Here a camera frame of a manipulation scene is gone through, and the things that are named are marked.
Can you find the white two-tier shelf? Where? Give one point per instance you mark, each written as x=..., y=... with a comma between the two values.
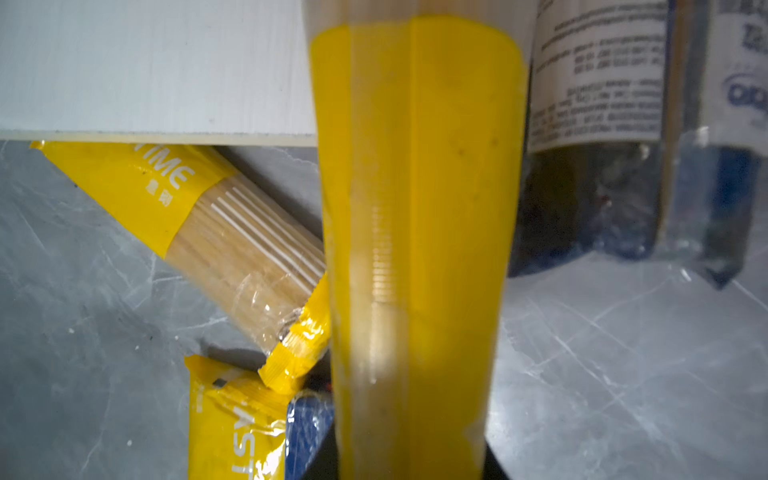
x=191, y=72

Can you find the clear spaghetti bag label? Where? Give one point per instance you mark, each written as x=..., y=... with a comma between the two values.
x=646, y=131

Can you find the yellow spaghetti bag top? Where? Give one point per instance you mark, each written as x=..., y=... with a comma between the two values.
x=199, y=213

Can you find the blue Barilla spaghetti box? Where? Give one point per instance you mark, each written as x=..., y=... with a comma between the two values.
x=310, y=416

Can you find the yellow spaghetti bag long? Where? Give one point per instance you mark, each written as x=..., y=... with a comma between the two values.
x=420, y=111

